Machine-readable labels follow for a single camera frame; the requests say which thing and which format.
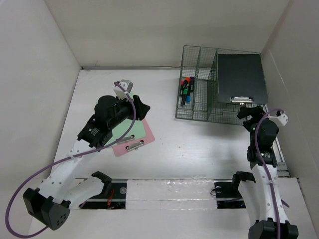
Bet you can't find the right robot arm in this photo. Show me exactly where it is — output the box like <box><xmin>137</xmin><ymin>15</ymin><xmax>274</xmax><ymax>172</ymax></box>
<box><xmin>230</xmin><ymin>106</ymin><xmax>299</xmax><ymax>239</ymax></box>

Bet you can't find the blue capped black highlighter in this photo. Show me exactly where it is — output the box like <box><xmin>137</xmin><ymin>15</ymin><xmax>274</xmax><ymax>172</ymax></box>
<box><xmin>186</xmin><ymin>94</ymin><xmax>191</xmax><ymax>103</ymax></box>

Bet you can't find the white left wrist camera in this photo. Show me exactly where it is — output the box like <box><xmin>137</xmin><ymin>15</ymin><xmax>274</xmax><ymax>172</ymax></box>
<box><xmin>113</xmin><ymin>79</ymin><xmax>134</xmax><ymax>100</ymax></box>

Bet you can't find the purple capped black highlighter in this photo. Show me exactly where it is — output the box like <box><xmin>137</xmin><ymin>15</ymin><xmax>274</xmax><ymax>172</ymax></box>
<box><xmin>189</xmin><ymin>77</ymin><xmax>194</xmax><ymax>92</ymax></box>

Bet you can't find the black mounting rail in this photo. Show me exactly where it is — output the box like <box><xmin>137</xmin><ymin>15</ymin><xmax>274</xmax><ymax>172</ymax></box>
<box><xmin>83</xmin><ymin>178</ymin><xmax>245</xmax><ymax>211</ymax></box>

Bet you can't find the black clipboard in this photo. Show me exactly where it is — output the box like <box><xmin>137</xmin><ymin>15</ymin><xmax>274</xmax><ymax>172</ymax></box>
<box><xmin>217</xmin><ymin>54</ymin><xmax>268</xmax><ymax>105</ymax></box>

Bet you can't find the green clipboard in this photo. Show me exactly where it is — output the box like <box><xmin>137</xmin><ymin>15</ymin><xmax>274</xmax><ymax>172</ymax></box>
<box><xmin>107</xmin><ymin>119</ymin><xmax>146</xmax><ymax>144</ymax></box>

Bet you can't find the green capped black highlighter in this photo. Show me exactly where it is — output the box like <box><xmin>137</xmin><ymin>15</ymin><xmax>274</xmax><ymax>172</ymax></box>
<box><xmin>181</xmin><ymin>89</ymin><xmax>189</xmax><ymax>105</ymax></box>

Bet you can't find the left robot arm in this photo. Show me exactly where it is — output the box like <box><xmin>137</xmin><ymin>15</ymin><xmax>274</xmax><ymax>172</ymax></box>
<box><xmin>23</xmin><ymin>95</ymin><xmax>151</xmax><ymax>231</ymax></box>

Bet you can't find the orange capped black highlighter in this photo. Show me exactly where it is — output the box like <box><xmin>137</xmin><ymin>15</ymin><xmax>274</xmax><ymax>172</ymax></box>
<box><xmin>184</xmin><ymin>77</ymin><xmax>190</xmax><ymax>89</ymax></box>

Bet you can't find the pink capped black highlighter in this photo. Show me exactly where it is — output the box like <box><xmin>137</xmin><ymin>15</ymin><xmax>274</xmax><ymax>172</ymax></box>
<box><xmin>179</xmin><ymin>80</ymin><xmax>185</xmax><ymax>96</ymax></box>

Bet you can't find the pink clipboard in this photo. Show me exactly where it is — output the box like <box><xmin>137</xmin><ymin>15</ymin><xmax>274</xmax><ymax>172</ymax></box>
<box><xmin>112</xmin><ymin>119</ymin><xmax>155</xmax><ymax>157</ymax></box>

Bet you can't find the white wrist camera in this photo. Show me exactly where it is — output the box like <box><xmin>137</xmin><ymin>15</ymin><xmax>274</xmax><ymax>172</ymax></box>
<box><xmin>268</xmin><ymin>111</ymin><xmax>289</xmax><ymax>127</ymax></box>
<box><xmin>113</xmin><ymin>79</ymin><xmax>134</xmax><ymax>100</ymax></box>

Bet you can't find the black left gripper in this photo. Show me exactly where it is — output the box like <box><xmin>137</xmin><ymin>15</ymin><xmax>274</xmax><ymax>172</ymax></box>
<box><xmin>108</xmin><ymin>94</ymin><xmax>149</xmax><ymax>129</ymax></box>

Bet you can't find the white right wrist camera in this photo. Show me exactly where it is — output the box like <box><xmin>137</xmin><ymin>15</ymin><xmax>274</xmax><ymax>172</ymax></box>
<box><xmin>268</xmin><ymin>111</ymin><xmax>289</xmax><ymax>127</ymax></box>

